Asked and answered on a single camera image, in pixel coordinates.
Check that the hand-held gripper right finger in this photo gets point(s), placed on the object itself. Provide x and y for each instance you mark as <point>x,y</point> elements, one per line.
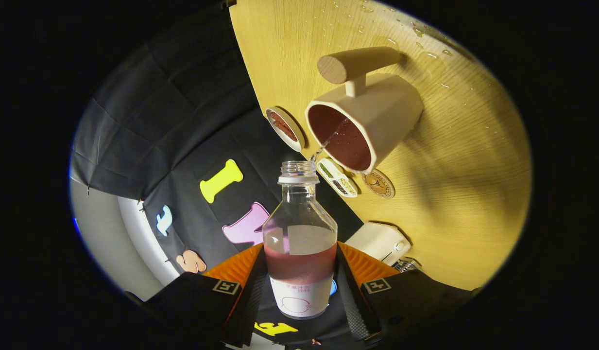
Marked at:
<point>357,311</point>

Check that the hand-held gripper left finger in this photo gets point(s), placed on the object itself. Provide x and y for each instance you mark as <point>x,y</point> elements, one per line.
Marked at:
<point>243,311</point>

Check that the clear juice bottle pink label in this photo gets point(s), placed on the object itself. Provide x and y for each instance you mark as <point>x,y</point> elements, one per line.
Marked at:
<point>299,272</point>

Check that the round cork coaster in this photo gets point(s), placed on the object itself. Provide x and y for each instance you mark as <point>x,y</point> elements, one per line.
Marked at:
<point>378,184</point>

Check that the glass jar with mesh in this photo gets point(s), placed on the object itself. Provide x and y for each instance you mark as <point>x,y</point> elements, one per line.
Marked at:
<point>406,265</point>

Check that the white toaster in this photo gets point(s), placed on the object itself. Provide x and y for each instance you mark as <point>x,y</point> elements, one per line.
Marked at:
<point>374,240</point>

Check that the white divided grain dish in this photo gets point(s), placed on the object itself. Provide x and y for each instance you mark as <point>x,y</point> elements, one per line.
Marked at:
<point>334,175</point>

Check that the wooden table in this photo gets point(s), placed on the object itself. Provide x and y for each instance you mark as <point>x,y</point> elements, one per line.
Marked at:
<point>450,170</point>

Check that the round white plate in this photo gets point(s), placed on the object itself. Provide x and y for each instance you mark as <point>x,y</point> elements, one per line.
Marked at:
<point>295,141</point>

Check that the red sausage piece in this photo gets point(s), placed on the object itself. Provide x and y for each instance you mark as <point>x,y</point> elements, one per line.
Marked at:
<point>288,132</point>
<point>279,120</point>

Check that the black backdrop cloth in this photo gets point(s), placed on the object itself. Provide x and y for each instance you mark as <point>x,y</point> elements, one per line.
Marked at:
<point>182,121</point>

